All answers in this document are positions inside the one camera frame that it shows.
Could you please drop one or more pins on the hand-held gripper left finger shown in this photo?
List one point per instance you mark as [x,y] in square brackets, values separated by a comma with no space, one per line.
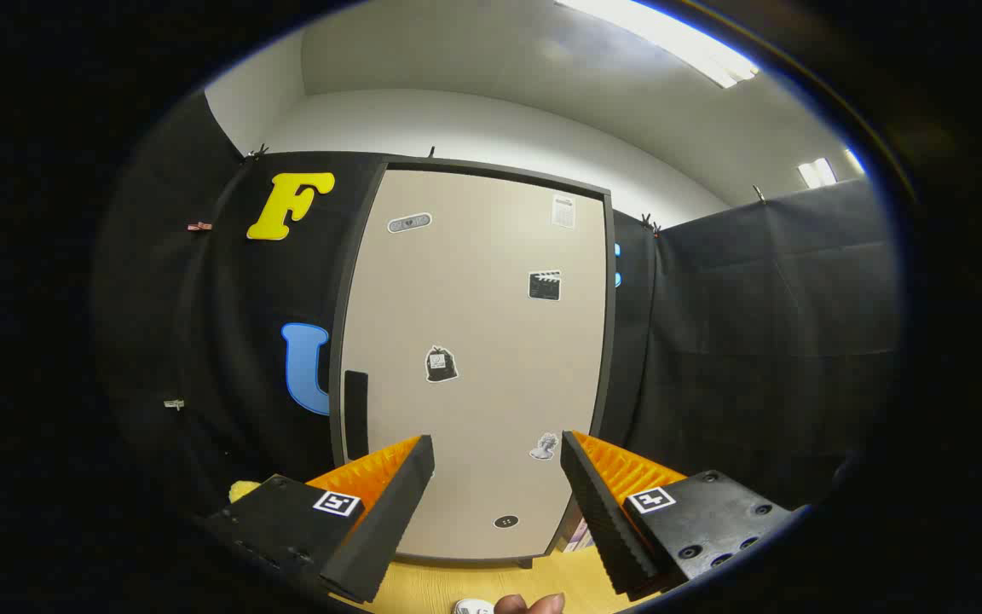
[389,512]

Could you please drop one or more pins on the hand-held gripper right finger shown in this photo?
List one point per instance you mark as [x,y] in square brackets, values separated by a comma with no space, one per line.
[597,512]

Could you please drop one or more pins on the dark grey shoe cabinet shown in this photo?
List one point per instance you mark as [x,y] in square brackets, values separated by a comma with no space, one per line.
[337,401]

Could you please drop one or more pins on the white canvas shoe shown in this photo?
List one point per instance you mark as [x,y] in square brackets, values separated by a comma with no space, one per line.
[474,607]

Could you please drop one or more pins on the white purple carton box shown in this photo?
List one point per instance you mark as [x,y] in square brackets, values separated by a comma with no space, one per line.
[580,535]

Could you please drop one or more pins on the yellow pineapple plush toy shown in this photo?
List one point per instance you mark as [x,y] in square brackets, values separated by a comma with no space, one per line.
[242,490]

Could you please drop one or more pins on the black backdrop cloth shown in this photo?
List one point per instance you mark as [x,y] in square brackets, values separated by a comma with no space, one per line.
[755,341]

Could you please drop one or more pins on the small ceiling light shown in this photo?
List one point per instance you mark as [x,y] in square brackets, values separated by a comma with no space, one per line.
[817,173]
[854,160]

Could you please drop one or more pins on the long ceiling light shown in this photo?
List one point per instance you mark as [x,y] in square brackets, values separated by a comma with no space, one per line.
[670,38]

